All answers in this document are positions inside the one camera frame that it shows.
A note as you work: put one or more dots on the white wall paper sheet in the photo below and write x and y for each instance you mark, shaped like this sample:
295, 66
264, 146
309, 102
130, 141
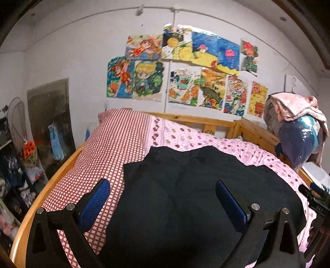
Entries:
292, 83

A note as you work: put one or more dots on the white wall pipe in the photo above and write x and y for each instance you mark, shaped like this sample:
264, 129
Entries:
174, 18

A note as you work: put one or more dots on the group of colourful wall posters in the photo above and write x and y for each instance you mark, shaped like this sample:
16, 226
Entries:
206, 69

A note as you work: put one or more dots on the wooden bed frame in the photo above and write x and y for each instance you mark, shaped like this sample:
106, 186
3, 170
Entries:
193, 120

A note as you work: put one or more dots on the black jacket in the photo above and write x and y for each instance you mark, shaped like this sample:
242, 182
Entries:
180, 193

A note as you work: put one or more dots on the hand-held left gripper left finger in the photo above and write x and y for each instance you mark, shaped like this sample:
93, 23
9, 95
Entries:
95, 203

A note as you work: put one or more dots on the grey cloth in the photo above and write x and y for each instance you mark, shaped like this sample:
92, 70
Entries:
270, 116

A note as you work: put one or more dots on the pink patterned bedsheet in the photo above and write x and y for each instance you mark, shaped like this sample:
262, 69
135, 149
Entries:
206, 141

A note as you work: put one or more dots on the person's right hand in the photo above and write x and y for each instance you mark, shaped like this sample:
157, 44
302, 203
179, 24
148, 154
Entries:
316, 233

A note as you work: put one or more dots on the dark wall painting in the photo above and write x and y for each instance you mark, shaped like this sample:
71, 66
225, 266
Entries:
49, 116

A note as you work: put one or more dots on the cluttered storage shelf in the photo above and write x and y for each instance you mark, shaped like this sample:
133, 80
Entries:
13, 180

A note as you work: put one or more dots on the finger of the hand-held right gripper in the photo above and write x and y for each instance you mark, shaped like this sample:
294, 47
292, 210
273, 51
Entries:
304, 191

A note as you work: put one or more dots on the orange plastic toy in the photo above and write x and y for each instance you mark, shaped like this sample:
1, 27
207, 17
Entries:
28, 149

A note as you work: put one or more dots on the red checkered blanket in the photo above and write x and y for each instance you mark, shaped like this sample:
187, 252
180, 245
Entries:
116, 144

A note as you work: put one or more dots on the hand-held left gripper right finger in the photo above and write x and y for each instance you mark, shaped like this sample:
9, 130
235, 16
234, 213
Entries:
232, 206

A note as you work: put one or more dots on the dark wooden frame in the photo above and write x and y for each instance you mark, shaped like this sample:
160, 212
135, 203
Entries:
309, 23

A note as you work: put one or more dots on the blue plastic-wrapped bundle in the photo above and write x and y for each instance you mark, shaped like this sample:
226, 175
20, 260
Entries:
299, 141

